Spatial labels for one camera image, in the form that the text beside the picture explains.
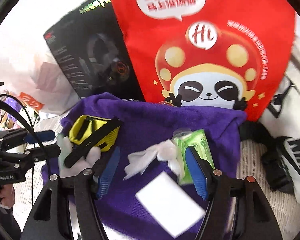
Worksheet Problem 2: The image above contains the white Nike waist bag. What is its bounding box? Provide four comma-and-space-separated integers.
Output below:
239, 35, 300, 205

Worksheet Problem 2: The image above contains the mint green cloth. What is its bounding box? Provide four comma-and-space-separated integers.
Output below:
56, 133, 66, 170

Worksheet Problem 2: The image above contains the white tissue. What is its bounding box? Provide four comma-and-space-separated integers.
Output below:
124, 140, 185, 180

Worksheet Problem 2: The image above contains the black headset box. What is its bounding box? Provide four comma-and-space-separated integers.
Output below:
44, 0, 144, 101

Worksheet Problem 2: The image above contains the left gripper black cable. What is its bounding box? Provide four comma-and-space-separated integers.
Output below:
0, 94, 52, 205

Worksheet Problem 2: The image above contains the purple towel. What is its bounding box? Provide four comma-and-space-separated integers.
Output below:
41, 92, 248, 240

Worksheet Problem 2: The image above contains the white Miniso plastic bag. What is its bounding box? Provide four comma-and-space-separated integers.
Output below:
0, 43, 81, 116

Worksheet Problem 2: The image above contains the long black watch strap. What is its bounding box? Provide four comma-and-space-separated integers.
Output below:
63, 116, 125, 169

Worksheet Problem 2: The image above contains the person's left hand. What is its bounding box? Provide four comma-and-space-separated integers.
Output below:
0, 184, 15, 209

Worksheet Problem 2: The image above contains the yellow black pouch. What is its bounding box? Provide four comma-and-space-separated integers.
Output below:
69, 115, 123, 152

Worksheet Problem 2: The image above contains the white sponge block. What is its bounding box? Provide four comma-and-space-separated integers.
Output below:
135, 172, 205, 238

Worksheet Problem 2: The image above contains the white glove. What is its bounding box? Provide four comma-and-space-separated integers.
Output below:
59, 137, 101, 178

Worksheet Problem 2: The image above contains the green tissue pack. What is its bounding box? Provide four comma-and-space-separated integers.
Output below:
172, 129, 215, 186

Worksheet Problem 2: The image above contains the red Haidilao paper bag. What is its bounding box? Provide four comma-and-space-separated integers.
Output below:
111, 0, 295, 121

